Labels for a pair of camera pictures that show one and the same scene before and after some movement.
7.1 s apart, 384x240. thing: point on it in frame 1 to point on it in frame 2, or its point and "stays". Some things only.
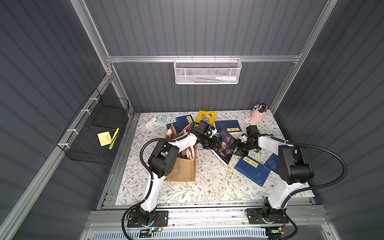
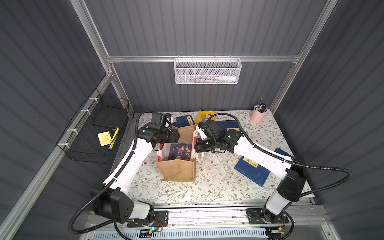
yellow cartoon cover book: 209,117 stays
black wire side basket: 90,138 stays
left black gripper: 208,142 to 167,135
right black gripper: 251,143 to 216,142
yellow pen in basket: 114,139 stays
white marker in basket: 226,78 stays
